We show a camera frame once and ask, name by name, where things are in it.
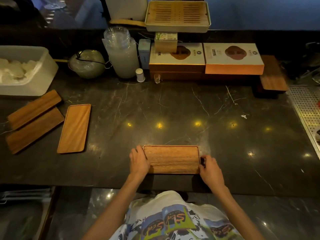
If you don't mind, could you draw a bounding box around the white plastic bin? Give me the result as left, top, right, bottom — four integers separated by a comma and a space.
0, 45, 59, 97

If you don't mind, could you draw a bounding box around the stack of wooden trays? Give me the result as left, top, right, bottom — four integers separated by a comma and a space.
259, 55, 289, 92

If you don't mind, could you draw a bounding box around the person's right forearm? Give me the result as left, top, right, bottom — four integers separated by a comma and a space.
209, 185, 266, 240

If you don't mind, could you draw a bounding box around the small white bottle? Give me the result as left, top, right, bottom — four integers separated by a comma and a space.
135, 68, 146, 83

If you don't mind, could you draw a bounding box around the small box with green print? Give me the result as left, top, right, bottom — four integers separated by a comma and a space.
154, 32, 178, 53

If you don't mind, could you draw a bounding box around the pile of white cloths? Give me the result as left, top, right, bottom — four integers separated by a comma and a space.
0, 58, 38, 84

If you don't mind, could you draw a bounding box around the white printed shirt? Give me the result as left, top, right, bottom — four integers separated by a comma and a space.
109, 190, 245, 240

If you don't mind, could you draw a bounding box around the person's right hand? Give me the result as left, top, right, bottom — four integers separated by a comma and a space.
199, 155, 226, 191

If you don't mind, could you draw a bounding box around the light blue box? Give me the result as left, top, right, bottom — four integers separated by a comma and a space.
138, 38, 151, 70

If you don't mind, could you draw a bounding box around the round green glass teapot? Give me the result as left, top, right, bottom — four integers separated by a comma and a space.
53, 49, 106, 79

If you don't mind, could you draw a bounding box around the white and orange gift box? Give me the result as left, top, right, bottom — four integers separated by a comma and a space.
149, 42, 206, 73
203, 42, 265, 75

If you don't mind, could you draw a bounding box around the metal wire rack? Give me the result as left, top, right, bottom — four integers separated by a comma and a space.
0, 188, 52, 206

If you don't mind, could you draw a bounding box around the perforated metal drain grid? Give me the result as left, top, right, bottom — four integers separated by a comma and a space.
287, 85, 320, 161

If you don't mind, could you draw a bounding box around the rectangular wooden tray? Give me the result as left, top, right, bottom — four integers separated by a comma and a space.
5, 107, 65, 155
143, 145, 201, 175
57, 104, 92, 154
7, 89, 62, 130

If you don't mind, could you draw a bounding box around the person's left forearm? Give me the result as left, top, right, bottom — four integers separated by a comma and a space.
82, 172, 148, 240

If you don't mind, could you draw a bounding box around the bamboo slatted tea tray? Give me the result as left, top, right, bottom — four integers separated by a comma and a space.
144, 0, 212, 33

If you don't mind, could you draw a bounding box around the person's left hand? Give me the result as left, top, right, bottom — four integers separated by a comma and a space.
129, 145, 151, 177

